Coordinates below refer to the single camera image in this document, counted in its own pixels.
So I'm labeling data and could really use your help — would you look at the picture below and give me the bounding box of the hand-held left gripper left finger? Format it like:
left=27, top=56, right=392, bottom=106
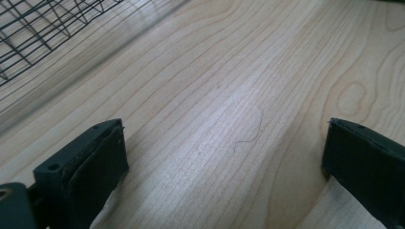
left=32, top=118, right=130, bottom=229

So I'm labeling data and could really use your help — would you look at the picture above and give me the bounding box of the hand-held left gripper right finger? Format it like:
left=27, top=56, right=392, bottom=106
left=321, top=117, right=405, bottom=229

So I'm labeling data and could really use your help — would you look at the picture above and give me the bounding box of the black wire basket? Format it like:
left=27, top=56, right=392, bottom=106
left=0, top=0, right=125, bottom=88

